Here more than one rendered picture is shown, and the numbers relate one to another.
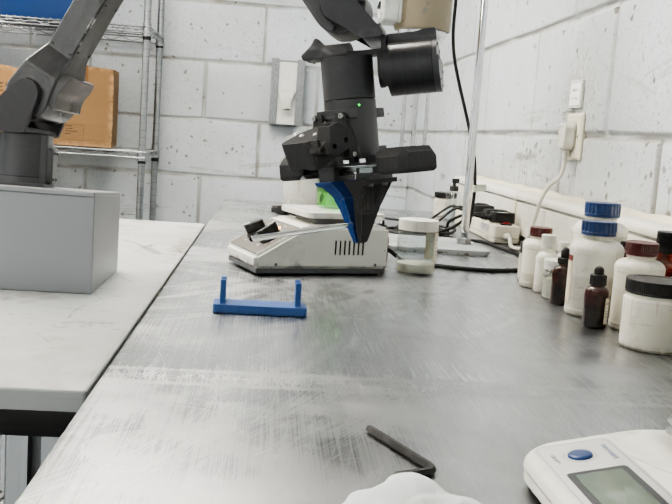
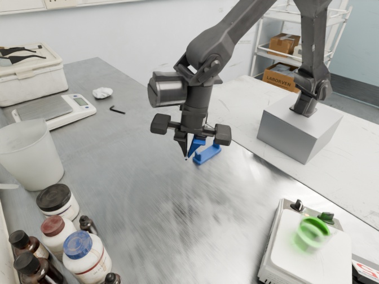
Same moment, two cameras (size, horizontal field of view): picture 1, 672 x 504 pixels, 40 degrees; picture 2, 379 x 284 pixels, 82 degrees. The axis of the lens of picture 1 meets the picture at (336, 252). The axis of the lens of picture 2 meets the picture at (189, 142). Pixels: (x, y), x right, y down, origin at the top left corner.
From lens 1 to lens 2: 140 cm
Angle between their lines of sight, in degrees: 122
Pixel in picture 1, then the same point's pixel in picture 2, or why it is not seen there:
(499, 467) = (101, 114)
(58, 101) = (295, 79)
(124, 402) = not seen: hidden behind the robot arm
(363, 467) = (119, 106)
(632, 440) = (78, 110)
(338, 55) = not seen: hidden behind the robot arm
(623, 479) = (80, 103)
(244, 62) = not seen: outside the picture
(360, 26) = (184, 63)
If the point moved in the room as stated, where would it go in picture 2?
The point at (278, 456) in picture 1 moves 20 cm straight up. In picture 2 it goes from (132, 103) to (123, 56)
